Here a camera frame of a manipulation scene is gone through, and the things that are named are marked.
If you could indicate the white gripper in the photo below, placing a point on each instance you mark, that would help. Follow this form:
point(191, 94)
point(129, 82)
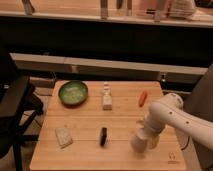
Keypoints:
point(153, 139)

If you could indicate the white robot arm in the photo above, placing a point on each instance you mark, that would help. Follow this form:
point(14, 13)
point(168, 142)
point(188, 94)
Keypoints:
point(168, 110)

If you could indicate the black eraser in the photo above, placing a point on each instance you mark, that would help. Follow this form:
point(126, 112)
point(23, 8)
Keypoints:
point(103, 136)

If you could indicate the orange carrot toy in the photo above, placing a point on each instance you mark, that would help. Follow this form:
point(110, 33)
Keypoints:
point(142, 98)

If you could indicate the white plastic bottle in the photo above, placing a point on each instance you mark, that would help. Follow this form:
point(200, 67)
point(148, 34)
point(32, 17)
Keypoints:
point(107, 98)

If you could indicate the green bowl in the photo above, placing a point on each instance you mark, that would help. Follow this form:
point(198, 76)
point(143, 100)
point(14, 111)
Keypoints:
point(73, 93)

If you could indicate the black office chair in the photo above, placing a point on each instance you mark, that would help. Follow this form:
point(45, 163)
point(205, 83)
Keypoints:
point(18, 108)

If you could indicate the long white bench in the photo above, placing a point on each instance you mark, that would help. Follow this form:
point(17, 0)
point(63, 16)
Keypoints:
point(107, 68)

